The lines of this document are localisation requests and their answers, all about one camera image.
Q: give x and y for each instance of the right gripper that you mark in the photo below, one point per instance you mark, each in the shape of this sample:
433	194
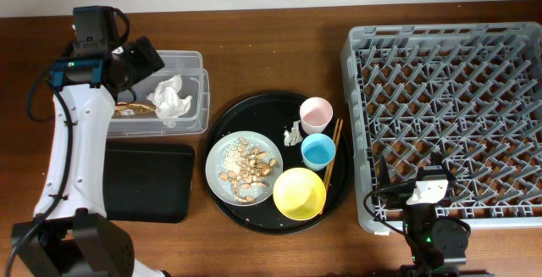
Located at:
384	179

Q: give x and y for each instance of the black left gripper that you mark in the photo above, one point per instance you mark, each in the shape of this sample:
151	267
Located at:
145	66

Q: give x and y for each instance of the gold snack wrapper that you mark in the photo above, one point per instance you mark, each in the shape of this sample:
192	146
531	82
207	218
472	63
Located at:
125	109

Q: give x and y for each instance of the large white tissue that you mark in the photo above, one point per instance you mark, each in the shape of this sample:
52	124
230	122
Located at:
168	104

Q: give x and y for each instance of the small white tissue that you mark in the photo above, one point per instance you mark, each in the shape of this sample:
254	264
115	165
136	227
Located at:
293	136

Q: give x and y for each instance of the grey round plate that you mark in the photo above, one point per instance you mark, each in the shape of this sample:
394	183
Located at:
214	159

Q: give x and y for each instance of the peanut and rice scraps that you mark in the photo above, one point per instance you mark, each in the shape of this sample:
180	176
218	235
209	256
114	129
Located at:
247	170

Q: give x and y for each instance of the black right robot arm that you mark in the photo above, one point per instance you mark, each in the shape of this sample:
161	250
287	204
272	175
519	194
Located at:
438	245

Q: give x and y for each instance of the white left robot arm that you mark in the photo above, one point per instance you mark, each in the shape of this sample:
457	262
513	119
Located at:
70	233

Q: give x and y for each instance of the clear plastic waste bin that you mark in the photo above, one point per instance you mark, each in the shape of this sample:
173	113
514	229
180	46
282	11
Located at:
195	82

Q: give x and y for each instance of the grey dishwasher rack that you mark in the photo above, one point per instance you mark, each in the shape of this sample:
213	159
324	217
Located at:
469	92

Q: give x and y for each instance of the blue plastic cup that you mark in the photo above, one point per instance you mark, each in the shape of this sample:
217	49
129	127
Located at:
317	150

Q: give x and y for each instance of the pink plastic cup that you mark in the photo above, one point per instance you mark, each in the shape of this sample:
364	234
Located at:
315	115

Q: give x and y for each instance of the yellow plastic bowl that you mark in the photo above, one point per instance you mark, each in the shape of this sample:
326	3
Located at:
299	194

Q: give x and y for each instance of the black rectangular tray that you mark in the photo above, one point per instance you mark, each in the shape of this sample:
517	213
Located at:
147	182

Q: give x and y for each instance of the round black tray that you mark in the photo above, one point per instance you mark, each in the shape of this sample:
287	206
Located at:
262	119

